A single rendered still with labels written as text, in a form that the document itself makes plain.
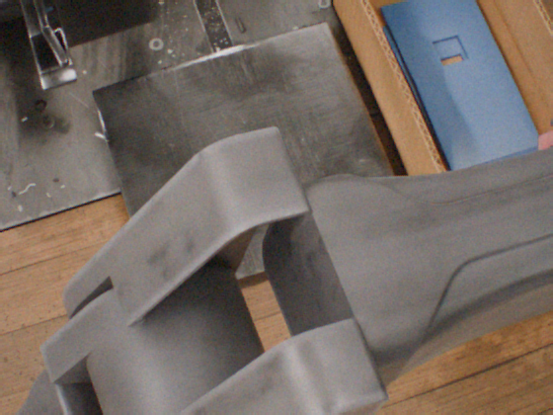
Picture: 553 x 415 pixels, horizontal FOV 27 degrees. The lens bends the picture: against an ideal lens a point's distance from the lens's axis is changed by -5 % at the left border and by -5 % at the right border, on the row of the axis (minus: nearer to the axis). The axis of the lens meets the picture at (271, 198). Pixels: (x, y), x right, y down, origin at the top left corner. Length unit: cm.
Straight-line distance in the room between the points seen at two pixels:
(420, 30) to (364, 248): 50
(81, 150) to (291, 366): 49
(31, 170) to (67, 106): 5
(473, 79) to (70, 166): 28
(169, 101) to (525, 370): 30
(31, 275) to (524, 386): 33
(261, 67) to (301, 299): 44
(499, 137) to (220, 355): 45
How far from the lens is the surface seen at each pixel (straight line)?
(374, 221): 36
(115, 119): 79
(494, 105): 82
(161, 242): 37
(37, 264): 78
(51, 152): 81
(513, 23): 84
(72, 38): 84
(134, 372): 39
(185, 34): 85
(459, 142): 80
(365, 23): 78
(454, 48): 84
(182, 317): 39
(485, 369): 76
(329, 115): 79
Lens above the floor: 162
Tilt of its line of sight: 66 degrees down
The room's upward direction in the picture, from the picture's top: 1 degrees clockwise
